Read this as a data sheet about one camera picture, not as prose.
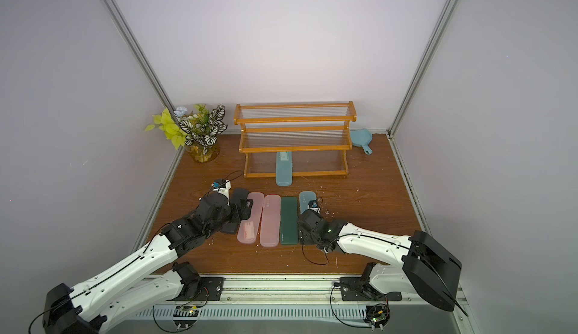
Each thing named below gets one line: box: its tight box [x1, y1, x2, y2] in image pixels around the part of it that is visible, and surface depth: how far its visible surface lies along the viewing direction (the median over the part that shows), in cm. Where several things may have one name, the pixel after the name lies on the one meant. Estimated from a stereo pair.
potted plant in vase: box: [144, 103, 229, 164], surface depth 93 cm
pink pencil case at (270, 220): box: [259, 194, 282, 248], surface depth 90 cm
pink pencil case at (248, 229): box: [237, 191, 265, 244], surface depth 87 cm
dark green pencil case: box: [281, 196, 299, 246], surface depth 90 cm
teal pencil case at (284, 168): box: [275, 151, 293, 187], surface depth 103 cm
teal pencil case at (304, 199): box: [298, 191, 317, 215], surface depth 95 cm
